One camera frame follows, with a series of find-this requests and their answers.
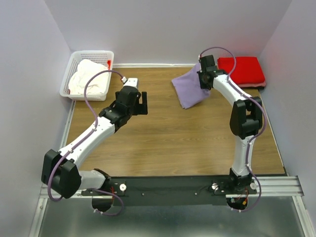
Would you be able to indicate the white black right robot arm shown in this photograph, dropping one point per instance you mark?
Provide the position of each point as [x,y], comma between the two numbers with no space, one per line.
[245,122]

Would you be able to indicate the red garment in basket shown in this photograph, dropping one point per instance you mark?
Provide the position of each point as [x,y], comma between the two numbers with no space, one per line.
[110,64]

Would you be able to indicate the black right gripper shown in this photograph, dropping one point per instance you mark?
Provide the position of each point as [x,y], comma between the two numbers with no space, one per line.
[204,86]

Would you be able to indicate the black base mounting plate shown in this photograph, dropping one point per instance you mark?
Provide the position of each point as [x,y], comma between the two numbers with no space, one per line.
[177,190]

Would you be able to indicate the white plastic laundry basket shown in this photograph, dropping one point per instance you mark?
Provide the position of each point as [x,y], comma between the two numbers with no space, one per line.
[97,56]

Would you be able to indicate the white crumpled t shirt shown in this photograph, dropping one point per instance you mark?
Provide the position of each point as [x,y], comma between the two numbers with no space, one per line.
[86,69]

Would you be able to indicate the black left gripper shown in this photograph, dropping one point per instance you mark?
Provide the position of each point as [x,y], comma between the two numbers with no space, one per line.
[141,108]

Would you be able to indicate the folded red t shirt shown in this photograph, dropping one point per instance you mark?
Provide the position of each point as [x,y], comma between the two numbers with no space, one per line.
[247,70]

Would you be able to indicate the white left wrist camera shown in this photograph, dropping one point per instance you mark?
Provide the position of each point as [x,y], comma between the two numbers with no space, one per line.
[132,82]

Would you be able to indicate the folded black t shirt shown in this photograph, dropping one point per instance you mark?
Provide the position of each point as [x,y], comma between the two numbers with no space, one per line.
[254,88]

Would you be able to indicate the folded pink t shirt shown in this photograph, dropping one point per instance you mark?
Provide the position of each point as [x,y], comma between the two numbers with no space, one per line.
[252,85]

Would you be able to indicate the purple t shirt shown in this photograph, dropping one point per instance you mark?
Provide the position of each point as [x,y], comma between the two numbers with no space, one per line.
[188,88]

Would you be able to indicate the aluminium frame rail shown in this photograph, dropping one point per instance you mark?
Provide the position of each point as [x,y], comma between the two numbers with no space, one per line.
[276,210]

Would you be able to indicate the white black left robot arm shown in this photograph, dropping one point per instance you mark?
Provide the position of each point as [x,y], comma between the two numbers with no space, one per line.
[60,171]

